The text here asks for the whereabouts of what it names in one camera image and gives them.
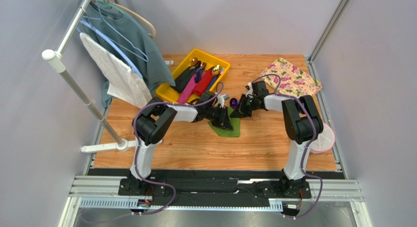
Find black rolled napkin in bin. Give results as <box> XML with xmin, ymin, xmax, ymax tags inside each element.
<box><xmin>172</xmin><ymin>61</ymin><xmax>202</xmax><ymax>93</ymax></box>

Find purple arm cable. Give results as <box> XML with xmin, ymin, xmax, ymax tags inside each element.
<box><xmin>133</xmin><ymin>81</ymin><xmax>225</xmax><ymax>216</ymax></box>
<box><xmin>251</xmin><ymin>73</ymin><xmax>324</xmax><ymax>220</ymax></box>

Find aluminium frame rail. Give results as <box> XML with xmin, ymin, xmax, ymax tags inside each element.
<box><xmin>59</xmin><ymin>176</ymin><xmax>372</xmax><ymax>227</ymax></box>

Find blue rolled napkin in bin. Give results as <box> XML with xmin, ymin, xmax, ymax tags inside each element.
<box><xmin>206</xmin><ymin>68</ymin><xmax>225</xmax><ymax>91</ymax></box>

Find white towel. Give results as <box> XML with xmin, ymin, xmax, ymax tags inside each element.
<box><xmin>80</xmin><ymin>32</ymin><xmax>152</xmax><ymax>108</ymax></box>

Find dark purple spoon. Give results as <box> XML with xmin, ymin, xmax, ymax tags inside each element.
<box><xmin>230</xmin><ymin>98</ymin><xmax>239</xmax><ymax>109</ymax></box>

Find yellow plastic cutlery bin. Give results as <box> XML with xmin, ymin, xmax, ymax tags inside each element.
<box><xmin>155</xmin><ymin>48</ymin><xmax>231</xmax><ymax>103</ymax></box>

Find pink rolled napkin in bin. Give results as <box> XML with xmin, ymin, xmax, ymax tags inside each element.
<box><xmin>177</xmin><ymin>74</ymin><xmax>198</xmax><ymax>104</ymax></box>

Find wooden clothes hanger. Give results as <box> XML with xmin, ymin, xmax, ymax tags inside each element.
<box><xmin>104</xmin><ymin>0</ymin><xmax>157</xmax><ymax>39</ymax></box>

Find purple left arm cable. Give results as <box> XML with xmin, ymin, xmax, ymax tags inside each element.
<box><xmin>133</xmin><ymin>81</ymin><xmax>225</xmax><ymax>216</ymax></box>

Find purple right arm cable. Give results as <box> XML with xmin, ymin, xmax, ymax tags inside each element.
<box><xmin>251</xmin><ymin>73</ymin><xmax>324</xmax><ymax>220</ymax></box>

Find floral patterned tray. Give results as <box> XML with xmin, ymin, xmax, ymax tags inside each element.
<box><xmin>259</xmin><ymin>58</ymin><xmax>323</xmax><ymax>97</ymax></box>

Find blue wire hanger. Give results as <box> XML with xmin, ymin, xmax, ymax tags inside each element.
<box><xmin>78</xmin><ymin>2</ymin><xmax>149</xmax><ymax>78</ymax></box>

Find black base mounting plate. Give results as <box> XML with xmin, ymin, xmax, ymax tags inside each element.
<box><xmin>128</xmin><ymin>169</ymin><xmax>312</xmax><ymax>207</ymax></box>

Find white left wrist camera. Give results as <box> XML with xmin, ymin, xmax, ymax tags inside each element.
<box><xmin>214</xmin><ymin>94</ymin><xmax>230</xmax><ymax>108</ymax></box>

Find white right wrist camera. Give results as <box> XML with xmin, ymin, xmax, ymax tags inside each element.
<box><xmin>245</xmin><ymin>82</ymin><xmax>253</xmax><ymax>97</ymax></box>

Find grey-green t-shirt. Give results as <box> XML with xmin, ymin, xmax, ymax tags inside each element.
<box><xmin>80</xmin><ymin>0</ymin><xmax>175</xmax><ymax>97</ymax></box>

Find green paper napkin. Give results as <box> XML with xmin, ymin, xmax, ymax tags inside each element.
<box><xmin>208</xmin><ymin>107</ymin><xmax>240</xmax><ymax>137</ymax></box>

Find white mesh food cover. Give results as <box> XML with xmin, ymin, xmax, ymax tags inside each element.
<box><xmin>310</xmin><ymin>123</ymin><xmax>335</xmax><ymax>154</ymax></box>

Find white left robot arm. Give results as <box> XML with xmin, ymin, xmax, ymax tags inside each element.
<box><xmin>118</xmin><ymin>91</ymin><xmax>233</xmax><ymax>196</ymax></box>

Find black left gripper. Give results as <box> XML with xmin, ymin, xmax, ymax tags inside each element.
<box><xmin>205</xmin><ymin>106</ymin><xmax>233</xmax><ymax>131</ymax></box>

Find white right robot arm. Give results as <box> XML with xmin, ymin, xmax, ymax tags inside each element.
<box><xmin>230</xmin><ymin>81</ymin><xmax>324</xmax><ymax>197</ymax></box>

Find red rolled napkin in bin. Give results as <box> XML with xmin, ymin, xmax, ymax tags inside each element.
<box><xmin>192</xmin><ymin>66</ymin><xmax>218</xmax><ymax>96</ymax></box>

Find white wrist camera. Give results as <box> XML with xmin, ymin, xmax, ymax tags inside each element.
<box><xmin>214</xmin><ymin>94</ymin><xmax>230</xmax><ymax>108</ymax></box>
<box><xmin>245</xmin><ymin>82</ymin><xmax>253</xmax><ymax>97</ymax></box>

